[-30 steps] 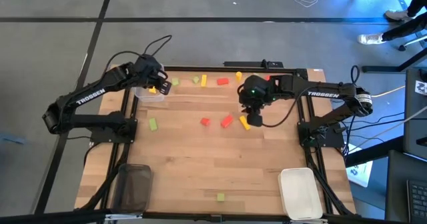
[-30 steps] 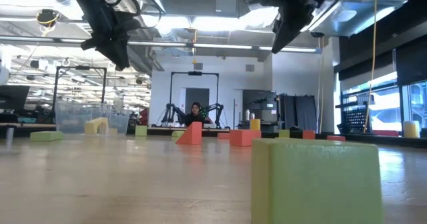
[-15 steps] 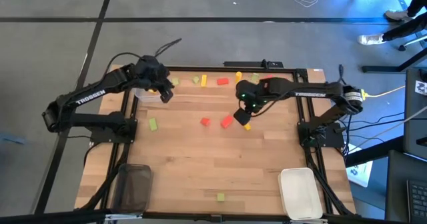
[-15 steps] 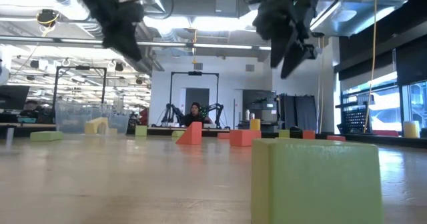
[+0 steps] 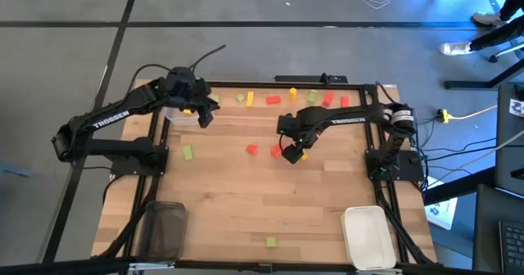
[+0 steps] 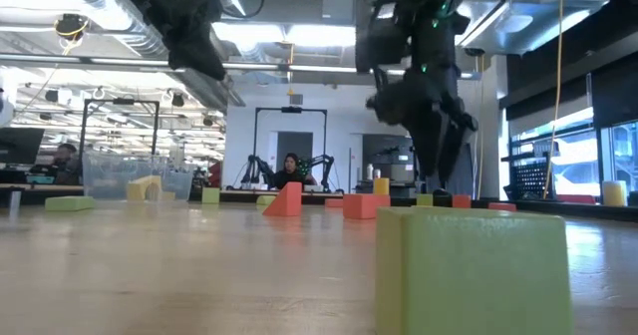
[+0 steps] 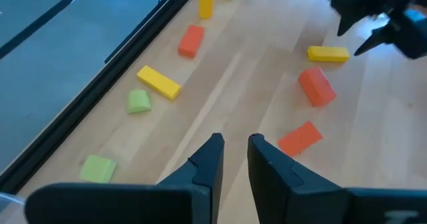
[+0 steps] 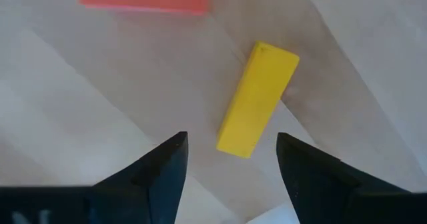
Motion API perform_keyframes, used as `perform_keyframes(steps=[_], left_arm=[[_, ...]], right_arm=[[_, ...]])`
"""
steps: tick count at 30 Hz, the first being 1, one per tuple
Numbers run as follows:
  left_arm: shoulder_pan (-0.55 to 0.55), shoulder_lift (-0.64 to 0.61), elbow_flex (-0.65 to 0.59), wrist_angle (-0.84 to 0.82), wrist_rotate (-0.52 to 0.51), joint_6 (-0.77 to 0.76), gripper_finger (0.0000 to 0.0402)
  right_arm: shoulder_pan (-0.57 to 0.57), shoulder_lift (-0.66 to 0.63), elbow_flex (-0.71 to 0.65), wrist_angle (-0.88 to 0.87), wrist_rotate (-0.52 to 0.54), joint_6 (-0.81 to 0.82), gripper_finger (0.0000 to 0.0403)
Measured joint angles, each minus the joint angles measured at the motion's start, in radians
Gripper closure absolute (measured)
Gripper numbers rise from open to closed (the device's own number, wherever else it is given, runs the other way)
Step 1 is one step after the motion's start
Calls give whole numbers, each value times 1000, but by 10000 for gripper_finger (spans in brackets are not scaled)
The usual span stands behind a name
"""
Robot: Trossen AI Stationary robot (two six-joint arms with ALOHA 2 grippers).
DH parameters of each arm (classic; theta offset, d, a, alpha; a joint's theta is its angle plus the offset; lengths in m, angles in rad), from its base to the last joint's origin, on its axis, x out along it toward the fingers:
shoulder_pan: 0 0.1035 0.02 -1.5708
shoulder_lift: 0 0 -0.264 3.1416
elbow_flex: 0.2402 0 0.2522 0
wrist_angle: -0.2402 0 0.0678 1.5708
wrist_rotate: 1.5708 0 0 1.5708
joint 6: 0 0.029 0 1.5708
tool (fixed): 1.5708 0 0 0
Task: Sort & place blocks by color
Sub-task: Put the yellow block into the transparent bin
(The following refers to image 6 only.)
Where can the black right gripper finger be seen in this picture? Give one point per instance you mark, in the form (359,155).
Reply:
(452,150)
(428,150)

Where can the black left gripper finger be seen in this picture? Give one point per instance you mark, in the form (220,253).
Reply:
(212,56)
(189,58)

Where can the green rectangular block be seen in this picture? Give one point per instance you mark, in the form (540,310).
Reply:
(424,200)

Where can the red rectangular block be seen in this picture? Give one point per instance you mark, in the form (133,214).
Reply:
(364,206)
(461,202)

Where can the yellow cylinder block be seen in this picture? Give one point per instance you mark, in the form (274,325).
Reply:
(381,186)

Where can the green cube block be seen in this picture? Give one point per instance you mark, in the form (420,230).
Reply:
(473,275)
(211,196)

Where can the yellow plank block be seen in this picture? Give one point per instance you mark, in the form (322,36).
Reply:
(168,196)

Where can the red triangular block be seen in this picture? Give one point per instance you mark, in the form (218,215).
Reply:
(291,205)

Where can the green half-cylinder block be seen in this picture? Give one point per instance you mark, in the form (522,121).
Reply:
(264,200)

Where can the green long block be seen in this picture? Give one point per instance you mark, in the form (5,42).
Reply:
(70,204)

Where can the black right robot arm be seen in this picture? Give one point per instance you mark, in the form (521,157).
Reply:
(394,41)

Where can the black background robot arm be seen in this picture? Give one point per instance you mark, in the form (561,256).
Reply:
(324,161)
(254,165)

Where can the black cabinet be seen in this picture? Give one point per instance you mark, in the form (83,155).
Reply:
(389,145)

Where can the pink bottle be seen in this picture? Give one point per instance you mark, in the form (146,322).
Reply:
(377,174)

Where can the white bottle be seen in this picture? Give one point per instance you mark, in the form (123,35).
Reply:
(370,171)

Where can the black pegboard rack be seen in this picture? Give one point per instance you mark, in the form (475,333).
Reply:
(531,180)

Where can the grey door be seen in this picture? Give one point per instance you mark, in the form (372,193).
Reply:
(294,143)

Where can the grey ceiling box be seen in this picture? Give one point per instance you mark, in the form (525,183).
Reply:
(339,7)

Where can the yellow arch block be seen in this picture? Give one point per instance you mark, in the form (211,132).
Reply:
(137,185)

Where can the person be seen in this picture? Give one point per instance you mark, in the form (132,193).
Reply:
(291,178)
(65,168)

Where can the clear plastic bin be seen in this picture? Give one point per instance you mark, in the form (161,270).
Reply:
(107,175)

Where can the yellow foam roll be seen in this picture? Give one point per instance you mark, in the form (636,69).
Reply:
(614,194)

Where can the black computer monitor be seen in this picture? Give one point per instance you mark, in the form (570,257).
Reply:
(20,145)

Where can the black camera gantry frame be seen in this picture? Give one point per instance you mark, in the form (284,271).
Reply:
(291,109)
(122,101)

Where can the silver box ventilation duct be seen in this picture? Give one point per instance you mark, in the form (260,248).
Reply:
(523,21)

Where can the black aluminium table frame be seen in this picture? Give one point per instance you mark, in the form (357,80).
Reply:
(573,209)

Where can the grey upright post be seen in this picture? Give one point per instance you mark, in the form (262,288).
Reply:
(15,203)

